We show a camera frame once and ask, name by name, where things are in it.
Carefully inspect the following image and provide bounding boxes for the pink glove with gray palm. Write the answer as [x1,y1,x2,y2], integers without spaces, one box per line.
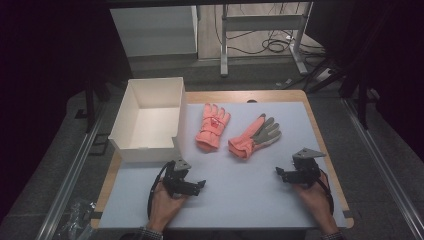
[228,113,283,160]

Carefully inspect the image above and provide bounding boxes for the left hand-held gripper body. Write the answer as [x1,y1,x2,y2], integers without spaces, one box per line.
[162,157,193,198]

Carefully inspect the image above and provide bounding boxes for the white box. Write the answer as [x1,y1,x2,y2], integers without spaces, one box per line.
[108,77,186,164]

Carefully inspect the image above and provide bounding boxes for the clear plastic bag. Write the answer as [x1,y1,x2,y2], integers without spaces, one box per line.
[55,198,98,240]

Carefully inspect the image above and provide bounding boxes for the gray metal desk frame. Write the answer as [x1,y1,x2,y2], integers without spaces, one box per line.
[219,2,314,78]

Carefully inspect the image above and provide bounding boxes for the white cabinet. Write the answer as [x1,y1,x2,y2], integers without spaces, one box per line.
[109,5,199,58]

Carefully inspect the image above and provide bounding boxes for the plain pink glove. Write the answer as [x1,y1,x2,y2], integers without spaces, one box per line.
[195,103,232,153]

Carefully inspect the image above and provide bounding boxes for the person's right hand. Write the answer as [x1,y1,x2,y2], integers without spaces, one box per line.
[293,181,338,236]

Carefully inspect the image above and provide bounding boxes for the person's left hand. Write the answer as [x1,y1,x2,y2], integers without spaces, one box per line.
[148,181,188,233]

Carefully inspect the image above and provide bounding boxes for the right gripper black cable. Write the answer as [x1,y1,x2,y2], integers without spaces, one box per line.
[318,168,335,215]

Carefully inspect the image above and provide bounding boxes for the white power strip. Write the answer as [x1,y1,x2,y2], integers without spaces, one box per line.
[314,67,334,83]

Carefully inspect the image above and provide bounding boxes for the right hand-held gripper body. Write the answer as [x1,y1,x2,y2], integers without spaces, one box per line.
[292,147,327,188]

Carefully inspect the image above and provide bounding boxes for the pale table mat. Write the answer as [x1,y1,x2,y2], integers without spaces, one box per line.
[98,101,348,230]

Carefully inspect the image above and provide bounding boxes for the black floor cables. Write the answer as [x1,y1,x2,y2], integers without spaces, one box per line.
[214,3,326,58]

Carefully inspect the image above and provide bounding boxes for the black metal stand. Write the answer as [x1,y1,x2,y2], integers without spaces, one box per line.
[74,79,112,134]

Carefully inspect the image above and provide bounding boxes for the aluminium rail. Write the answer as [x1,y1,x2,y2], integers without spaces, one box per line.
[34,105,108,240]
[342,98,424,240]

